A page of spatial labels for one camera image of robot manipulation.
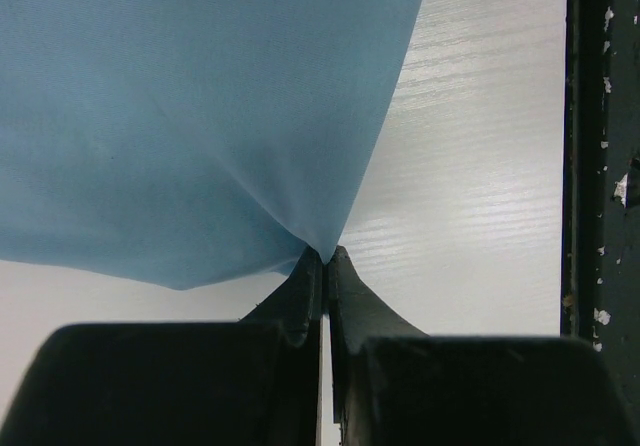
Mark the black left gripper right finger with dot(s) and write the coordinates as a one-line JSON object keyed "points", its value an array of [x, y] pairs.
{"points": [[395, 385]]}

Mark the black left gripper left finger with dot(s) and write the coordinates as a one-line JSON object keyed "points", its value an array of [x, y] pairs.
{"points": [[255, 381]]}

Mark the light blue t shirt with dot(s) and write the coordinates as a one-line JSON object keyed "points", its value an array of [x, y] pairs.
{"points": [[187, 142]]}

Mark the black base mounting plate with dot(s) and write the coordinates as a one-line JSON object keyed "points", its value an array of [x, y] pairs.
{"points": [[600, 232]]}

